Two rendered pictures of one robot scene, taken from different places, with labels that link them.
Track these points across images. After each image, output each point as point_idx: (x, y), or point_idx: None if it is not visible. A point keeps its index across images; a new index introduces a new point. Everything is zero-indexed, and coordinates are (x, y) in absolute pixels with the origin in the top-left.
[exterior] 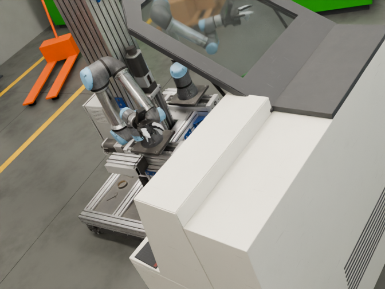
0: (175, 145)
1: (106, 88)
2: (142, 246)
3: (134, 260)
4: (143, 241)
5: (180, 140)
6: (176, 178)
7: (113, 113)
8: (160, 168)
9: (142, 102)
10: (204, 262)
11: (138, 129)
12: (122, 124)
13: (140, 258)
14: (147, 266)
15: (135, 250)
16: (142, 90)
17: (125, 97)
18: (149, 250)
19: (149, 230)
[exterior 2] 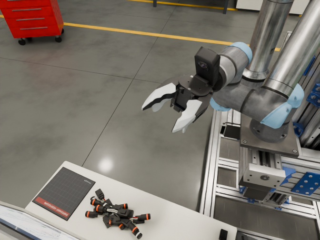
0: (274, 164)
1: (279, 0)
2: (77, 172)
3: (58, 169)
4: (86, 171)
5: (296, 168)
6: None
7: (254, 47)
8: None
9: (279, 68)
10: None
11: (171, 78)
12: (249, 73)
13: (57, 174)
14: (42, 188)
15: (75, 165)
16: (309, 55)
17: (317, 60)
18: (67, 183)
19: None
